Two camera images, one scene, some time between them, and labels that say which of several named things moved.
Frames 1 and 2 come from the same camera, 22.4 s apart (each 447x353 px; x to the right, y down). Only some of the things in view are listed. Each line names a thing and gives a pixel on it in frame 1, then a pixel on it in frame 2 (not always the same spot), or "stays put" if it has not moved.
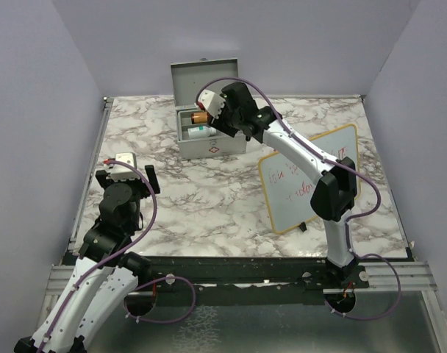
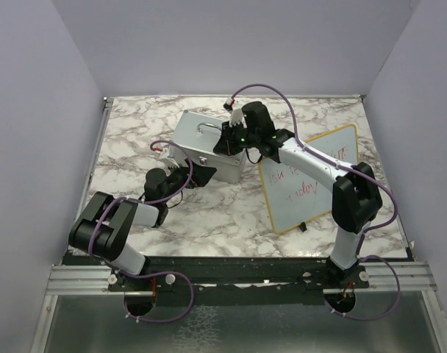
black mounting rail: [191, 281] stays put
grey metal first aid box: [187, 79] → [195, 140]
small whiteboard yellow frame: [290, 187] stays put
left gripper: [106, 182] → [201, 176]
